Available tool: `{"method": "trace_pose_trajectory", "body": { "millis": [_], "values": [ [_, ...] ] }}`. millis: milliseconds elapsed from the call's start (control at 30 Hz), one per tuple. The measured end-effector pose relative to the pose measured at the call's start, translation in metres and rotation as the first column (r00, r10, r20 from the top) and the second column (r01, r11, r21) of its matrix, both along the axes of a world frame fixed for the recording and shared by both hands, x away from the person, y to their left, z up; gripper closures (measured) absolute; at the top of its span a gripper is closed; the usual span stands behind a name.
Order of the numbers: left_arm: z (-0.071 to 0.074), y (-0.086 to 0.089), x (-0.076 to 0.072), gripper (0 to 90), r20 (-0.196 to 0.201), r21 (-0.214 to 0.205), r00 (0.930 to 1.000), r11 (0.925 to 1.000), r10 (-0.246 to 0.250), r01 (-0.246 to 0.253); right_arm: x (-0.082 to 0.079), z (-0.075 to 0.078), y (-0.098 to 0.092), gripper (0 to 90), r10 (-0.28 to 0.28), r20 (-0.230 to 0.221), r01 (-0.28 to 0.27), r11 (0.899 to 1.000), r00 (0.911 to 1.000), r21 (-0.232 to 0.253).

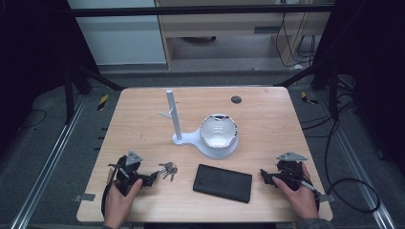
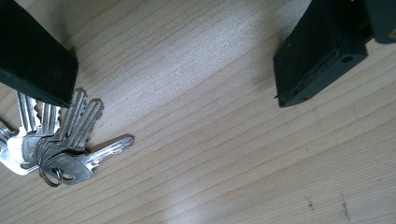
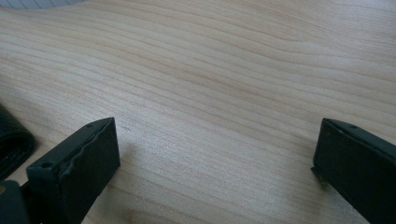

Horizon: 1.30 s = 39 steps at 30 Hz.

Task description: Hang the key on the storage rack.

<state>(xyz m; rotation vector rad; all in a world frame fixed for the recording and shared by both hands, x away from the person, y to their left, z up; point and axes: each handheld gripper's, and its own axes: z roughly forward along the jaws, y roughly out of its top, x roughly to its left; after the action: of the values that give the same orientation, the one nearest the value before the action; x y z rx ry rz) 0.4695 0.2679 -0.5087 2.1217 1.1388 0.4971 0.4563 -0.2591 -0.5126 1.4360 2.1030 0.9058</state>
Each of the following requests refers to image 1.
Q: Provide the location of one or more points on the black horizontal bar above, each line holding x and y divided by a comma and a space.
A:
203, 10

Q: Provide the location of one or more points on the light wooden desk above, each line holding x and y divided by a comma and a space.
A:
235, 25

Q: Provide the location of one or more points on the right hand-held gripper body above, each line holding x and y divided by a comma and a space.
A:
289, 173

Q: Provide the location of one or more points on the grey tape strip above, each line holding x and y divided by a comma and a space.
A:
328, 198
85, 197

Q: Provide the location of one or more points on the white cabinet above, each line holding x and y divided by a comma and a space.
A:
121, 35

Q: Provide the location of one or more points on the bunch of metal keys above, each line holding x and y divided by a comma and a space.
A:
168, 170

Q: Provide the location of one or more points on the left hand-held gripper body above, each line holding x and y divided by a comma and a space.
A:
127, 170

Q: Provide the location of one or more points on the black metal stand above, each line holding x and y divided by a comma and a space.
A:
76, 86
328, 82

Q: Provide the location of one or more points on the aluminium floor rail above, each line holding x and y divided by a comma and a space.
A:
356, 162
47, 162

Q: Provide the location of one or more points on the yellow black hazard tape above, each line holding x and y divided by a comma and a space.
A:
308, 98
102, 101

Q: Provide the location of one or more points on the white bowl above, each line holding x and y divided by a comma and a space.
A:
219, 131

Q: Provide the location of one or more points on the person's left hand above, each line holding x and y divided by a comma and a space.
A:
118, 202

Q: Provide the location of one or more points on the person's right hand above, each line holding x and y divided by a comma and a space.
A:
299, 198

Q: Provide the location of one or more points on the round grey table grommet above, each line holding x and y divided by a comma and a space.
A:
236, 99

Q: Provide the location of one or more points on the white key stand with pole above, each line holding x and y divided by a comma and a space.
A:
191, 140

